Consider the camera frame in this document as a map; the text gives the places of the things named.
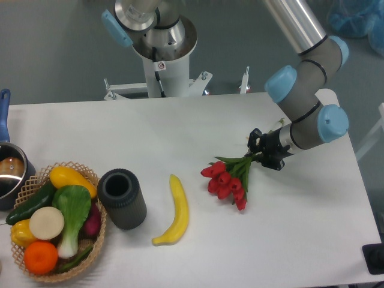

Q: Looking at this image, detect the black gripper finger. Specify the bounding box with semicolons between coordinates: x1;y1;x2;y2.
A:
255;154;285;171
247;128;263;155

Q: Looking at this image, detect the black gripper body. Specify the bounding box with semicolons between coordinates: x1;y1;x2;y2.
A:
260;129;293;162

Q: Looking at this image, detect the red tulip bouquet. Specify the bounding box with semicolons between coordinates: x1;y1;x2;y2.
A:
200;151;262;211

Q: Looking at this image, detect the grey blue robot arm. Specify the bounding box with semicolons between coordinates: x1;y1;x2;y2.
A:
101;1;349;170

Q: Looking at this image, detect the yellow banana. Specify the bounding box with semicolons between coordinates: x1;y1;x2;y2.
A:
152;174;190;246

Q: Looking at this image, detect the black device at edge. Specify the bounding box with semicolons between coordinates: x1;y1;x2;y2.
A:
362;243;383;275

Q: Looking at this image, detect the dark grey ribbed vase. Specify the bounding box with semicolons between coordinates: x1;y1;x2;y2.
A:
97;169;147;230

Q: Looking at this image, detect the blue plastic bag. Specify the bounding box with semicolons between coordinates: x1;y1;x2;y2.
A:
327;1;383;56

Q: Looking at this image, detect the purple sweet potato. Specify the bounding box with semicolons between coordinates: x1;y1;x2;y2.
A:
83;202;101;237

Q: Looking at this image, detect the green bok choy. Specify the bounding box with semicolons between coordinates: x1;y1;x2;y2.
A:
52;185;91;259

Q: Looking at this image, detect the yellow squash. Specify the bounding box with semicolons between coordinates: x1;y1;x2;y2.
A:
49;166;97;199

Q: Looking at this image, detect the dark green cucumber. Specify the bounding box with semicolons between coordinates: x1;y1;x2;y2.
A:
5;181;56;226

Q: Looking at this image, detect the woven wicker basket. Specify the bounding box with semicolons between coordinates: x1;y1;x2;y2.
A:
11;161;107;283

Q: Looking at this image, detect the green chili pepper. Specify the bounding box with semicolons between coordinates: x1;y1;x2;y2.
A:
56;246;93;274

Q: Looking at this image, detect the cream round radish slice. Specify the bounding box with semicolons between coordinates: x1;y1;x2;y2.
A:
29;206;64;240

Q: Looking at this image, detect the orange fruit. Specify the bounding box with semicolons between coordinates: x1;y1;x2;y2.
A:
23;241;58;275

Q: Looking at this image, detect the yellow bell pepper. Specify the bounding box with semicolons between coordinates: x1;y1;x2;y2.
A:
11;219;37;248

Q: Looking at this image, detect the white frame at right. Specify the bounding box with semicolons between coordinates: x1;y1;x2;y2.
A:
355;103;383;161

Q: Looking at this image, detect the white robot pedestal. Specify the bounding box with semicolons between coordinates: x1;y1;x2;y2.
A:
104;16;212;100

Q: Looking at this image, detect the black cable on pedestal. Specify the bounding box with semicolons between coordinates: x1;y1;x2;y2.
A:
151;46;167;98

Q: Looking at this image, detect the blue handled saucepan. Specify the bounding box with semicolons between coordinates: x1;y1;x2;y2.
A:
0;88;37;211

